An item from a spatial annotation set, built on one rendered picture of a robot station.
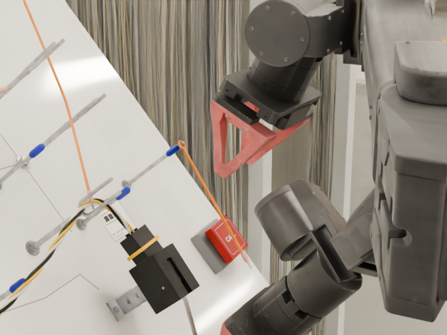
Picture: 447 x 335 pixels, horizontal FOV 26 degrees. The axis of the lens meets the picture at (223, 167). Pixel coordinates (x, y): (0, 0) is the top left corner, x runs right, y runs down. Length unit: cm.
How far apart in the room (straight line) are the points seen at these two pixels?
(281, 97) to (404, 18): 19
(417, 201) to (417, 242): 2
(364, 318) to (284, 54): 257
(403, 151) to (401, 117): 5
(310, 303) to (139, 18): 85
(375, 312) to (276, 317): 241
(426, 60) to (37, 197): 67
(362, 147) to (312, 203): 397
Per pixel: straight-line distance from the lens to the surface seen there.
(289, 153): 199
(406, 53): 52
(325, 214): 95
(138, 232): 105
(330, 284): 93
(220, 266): 123
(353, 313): 336
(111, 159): 121
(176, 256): 106
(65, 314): 104
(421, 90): 49
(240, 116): 90
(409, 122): 46
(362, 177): 454
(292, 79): 90
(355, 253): 91
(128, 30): 170
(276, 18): 81
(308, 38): 80
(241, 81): 90
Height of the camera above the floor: 163
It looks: 21 degrees down
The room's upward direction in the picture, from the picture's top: straight up
